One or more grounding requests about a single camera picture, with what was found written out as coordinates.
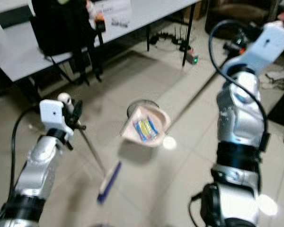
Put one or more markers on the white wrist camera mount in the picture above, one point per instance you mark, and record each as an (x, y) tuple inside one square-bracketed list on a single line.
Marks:
[(52, 116), (265, 47)]

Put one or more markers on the black flat tablet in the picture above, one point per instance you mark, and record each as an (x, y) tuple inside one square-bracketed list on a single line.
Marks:
[(13, 16)]

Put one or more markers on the power strip with green light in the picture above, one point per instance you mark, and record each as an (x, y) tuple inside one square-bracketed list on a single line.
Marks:
[(191, 56)]

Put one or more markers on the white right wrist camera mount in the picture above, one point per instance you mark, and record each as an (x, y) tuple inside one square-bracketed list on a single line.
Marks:
[(265, 47)]

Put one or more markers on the black tripod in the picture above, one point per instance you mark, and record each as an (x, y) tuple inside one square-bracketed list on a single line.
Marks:
[(93, 56)]

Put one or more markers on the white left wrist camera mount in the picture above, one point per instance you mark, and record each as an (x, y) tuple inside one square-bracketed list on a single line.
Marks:
[(52, 116)]

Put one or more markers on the grey table with black legs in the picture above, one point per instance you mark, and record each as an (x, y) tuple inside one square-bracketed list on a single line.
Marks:
[(19, 52)]

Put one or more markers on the dark brown bean bag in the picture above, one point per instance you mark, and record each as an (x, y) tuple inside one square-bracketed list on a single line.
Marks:
[(241, 16)]

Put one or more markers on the black floor mat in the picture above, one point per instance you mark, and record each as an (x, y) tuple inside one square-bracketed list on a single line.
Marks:
[(283, 109)]

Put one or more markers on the blue and yellow wrapper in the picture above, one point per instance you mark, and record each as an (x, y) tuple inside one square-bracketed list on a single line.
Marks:
[(146, 129)]

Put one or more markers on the broom with blue bristles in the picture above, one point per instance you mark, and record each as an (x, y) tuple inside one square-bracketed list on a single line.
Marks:
[(98, 156)]

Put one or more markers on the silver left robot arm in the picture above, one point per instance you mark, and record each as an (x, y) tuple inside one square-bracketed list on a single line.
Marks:
[(35, 170)]

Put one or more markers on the white printed paper box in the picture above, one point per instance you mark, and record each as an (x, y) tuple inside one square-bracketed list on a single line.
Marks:
[(116, 12)]

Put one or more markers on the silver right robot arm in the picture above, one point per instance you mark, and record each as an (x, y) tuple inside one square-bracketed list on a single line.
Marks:
[(239, 127)]

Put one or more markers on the black backpack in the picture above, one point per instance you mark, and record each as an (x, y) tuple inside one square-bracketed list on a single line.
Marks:
[(61, 26)]

